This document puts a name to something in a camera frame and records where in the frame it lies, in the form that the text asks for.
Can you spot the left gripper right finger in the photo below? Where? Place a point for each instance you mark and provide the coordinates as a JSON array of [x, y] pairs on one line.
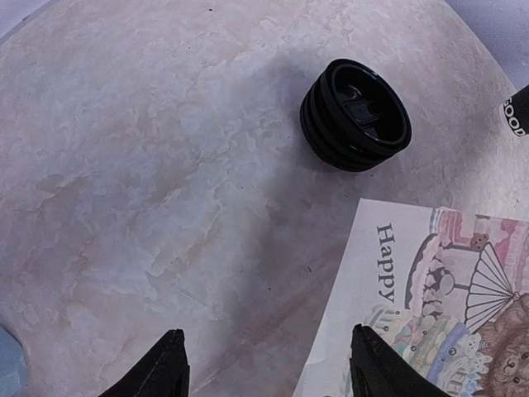
[[378, 371]]

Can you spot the black cup holding straws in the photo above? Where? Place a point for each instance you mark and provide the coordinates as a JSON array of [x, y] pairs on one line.
[[514, 113]]

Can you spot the light blue ceramic mug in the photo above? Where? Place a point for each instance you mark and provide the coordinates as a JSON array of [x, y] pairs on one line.
[[14, 374]]

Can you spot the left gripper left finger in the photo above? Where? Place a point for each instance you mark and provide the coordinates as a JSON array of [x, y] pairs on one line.
[[163, 371]]

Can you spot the white paper takeout bag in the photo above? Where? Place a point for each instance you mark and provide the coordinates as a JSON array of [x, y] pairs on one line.
[[448, 291]]

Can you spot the stack of black cup lids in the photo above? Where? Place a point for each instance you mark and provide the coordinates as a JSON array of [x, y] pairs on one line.
[[352, 119]]

